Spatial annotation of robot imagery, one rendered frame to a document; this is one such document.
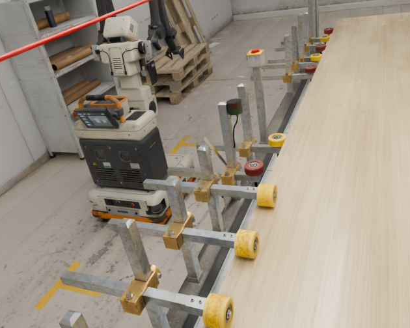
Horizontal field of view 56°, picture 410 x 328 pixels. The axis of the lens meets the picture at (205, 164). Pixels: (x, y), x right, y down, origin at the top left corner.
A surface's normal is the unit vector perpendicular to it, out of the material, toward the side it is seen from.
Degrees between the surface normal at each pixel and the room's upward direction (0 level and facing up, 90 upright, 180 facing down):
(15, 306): 0
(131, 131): 90
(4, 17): 90
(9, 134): 90
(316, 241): 0
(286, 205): 0
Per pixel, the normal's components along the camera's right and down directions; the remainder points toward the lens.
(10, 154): 0.92, 0.05
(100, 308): -0.17, -0.85
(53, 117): -0.37, 0.52
